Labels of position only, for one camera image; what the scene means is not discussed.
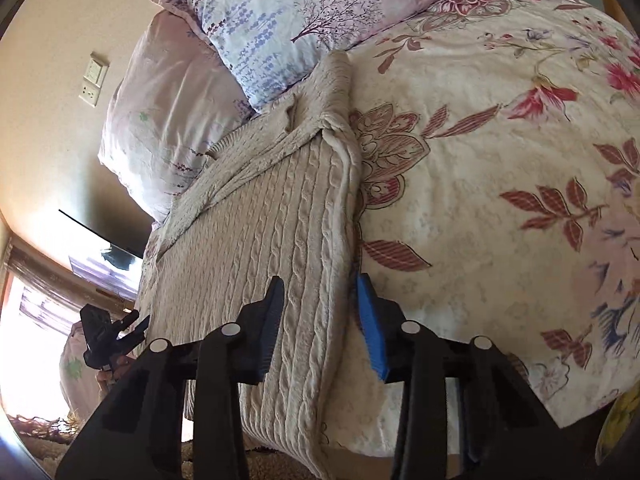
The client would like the beige cable knit sweater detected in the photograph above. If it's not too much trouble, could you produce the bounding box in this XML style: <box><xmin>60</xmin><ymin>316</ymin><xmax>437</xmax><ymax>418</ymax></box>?
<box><xmin>136</xmin><ymin>51</ymin><xmax>361</xmax><ymax>479</ymax></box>

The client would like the person's left hand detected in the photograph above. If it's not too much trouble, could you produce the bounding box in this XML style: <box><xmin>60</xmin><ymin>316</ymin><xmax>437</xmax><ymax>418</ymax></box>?
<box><xmin>96</xmin><ymin>356</ymin><xmax>134</xmax><ymax>393</ymax></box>

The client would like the pink floral cloth bundle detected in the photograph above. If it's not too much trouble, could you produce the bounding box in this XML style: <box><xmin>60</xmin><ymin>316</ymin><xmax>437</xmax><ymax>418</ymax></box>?
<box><xmin>60</xmin><ymin>322</ymin><xmax>108</xmax><ymax>425</ymax></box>

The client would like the window with curtain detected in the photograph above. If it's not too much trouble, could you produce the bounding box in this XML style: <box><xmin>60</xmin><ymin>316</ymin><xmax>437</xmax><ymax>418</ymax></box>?
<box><xmin>1</xmin><ymin>240</ymin><xmax>141</xmax><ymax>420</ymax></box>

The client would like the pink pillow with green clover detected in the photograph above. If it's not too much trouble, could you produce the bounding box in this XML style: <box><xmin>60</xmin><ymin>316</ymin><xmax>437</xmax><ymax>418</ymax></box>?
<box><xmin>98</xmin><ymin>11</ymin><xmax>254</xmax><ymax>222</ymax></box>

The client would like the floral quilt bedspread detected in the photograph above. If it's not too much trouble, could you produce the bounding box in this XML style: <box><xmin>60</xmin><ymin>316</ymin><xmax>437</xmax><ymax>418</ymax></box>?
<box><xmin>320</xmin><ymin>0</ymin><xmax>639</xmax><ymax>456</ymax></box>

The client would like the blue lavender print pillow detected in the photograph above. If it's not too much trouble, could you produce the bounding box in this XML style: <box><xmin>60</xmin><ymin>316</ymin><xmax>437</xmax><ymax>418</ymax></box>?
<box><xmin>151</xmin><ymin>0</ymin><xmax>439</xmax><ymax>110</ymax></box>

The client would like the white wall switch socket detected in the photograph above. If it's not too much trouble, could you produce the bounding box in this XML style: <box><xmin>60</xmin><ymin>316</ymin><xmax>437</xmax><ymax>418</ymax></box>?
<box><xmin>79</xmin><ymin>53</ymin><xmax>108</xmax><ymax>107</ymax></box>

